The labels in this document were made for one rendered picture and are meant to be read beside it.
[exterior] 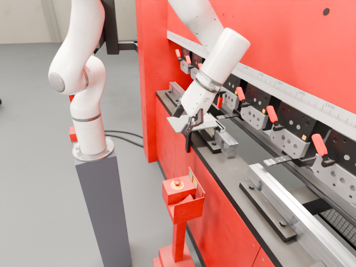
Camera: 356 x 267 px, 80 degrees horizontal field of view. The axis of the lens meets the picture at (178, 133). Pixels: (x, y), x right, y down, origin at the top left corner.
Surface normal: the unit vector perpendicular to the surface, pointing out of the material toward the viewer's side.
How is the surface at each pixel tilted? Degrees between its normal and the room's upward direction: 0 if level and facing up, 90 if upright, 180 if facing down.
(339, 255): 0
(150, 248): 0
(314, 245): 90
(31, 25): 90
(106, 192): 90
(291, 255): 0
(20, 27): 90
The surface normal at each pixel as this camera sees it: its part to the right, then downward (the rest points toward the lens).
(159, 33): 0.34, 0.52
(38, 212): 0.04, -0.84
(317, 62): -0.94, 0.15
